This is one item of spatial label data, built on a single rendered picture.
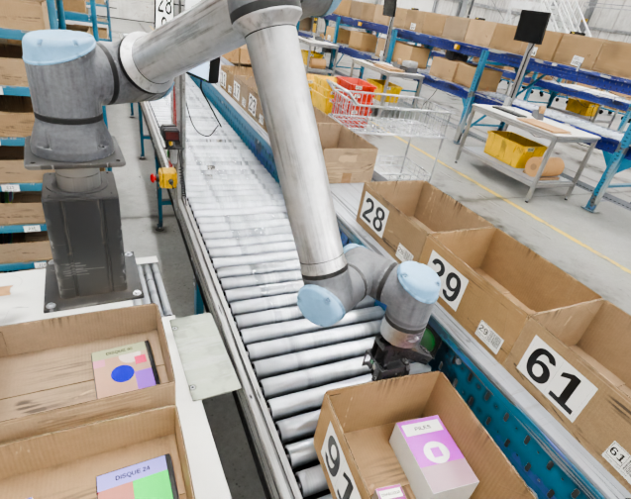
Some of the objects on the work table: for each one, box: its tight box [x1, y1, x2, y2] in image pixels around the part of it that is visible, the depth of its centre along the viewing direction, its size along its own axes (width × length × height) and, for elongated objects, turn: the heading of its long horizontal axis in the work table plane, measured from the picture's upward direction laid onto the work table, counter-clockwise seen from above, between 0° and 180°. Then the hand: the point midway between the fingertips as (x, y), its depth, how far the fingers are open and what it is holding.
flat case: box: [91, 341, 160, 399], centre depth 101 cm, size 14×19×2 cm
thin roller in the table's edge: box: [152, 263, 172, 317], centre depth 133 cm, size 2×28×2 cm, turn 12°
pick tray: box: [0, 303, 176, 449], centre depth 95 cm, size 28×38×10 cm
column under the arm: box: [41, 171, 145, 314], centre depth 122 cm, size 26×26×33 cm
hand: (385, 394), depth 103 cm, fingers closed
